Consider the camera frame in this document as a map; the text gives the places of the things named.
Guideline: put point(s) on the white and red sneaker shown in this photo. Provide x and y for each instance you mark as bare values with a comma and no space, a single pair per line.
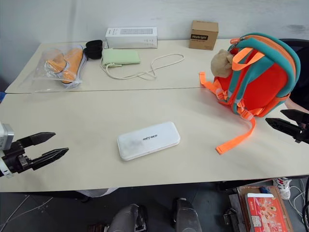
284,187

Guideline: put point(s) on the red printed box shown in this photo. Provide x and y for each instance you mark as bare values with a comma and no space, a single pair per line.
265,215

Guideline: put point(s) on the black round pad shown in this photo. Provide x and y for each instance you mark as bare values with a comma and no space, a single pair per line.
93,53
94,44

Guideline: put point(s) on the clear plastic bag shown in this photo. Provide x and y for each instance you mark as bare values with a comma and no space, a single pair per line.
46,70

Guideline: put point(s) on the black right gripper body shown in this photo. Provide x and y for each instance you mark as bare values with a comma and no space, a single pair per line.
304,133

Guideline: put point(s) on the brown cardboard tray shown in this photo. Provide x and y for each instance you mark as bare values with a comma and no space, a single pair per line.
241,205

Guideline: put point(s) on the green fabric pouch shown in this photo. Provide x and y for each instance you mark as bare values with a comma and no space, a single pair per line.
122,57

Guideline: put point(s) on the long white box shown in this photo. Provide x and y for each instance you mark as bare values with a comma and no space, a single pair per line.
131,37

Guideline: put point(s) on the tan plush toy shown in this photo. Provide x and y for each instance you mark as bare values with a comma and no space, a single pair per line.
220,64

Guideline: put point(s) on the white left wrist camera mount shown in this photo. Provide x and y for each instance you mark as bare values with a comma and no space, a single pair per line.
5,135

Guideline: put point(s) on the brown cardboard box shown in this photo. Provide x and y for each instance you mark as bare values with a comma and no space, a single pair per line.
203,35

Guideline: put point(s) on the orange shoe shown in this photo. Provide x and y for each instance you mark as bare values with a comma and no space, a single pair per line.
73,61
56,64

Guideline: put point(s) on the blue object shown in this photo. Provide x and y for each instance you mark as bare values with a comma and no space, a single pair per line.
1,97

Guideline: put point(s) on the dark rounded shape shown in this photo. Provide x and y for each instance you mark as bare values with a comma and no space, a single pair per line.
126,218
187,216

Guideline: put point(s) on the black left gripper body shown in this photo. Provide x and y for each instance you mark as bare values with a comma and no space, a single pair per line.
18,159

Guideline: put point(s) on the orange and teal backpack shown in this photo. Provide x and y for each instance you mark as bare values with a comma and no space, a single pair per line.
260,82

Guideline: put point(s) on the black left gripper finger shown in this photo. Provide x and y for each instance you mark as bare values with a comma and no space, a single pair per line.
38,138
49,157

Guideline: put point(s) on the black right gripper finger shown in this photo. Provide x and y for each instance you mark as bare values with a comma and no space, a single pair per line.
285,126
298,116

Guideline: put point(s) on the white case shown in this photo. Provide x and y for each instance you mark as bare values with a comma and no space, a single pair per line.
148,141

